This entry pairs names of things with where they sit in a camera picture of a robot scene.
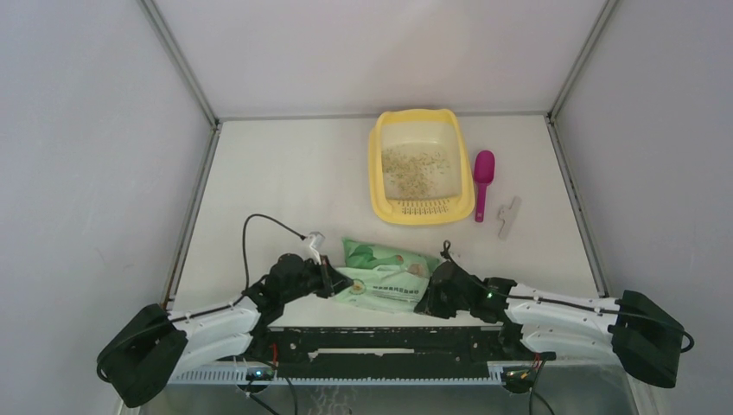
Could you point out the yellow plastic litter box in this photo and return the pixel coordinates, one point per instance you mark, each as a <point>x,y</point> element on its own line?
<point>436,127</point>

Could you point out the scattered clean litter grains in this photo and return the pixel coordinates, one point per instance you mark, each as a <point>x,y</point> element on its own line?
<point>416,172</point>

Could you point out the green cat litter bag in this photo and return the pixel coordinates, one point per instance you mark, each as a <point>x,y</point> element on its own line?
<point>385,278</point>

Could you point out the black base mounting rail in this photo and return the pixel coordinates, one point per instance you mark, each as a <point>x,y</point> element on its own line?
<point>389,353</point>

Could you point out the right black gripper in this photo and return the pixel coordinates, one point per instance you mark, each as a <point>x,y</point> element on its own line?
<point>430,304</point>

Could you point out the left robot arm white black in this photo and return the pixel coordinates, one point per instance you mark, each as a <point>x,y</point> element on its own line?
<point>156,346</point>

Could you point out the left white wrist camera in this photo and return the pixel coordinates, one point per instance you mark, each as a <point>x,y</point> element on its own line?
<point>313,242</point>

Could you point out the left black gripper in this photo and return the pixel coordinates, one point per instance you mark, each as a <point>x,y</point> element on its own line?
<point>331,281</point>

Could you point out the pink plastic litter scoop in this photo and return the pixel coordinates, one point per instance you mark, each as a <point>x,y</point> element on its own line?
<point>483,175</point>

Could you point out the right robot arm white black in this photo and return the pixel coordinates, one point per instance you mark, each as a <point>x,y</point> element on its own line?
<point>631,330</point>

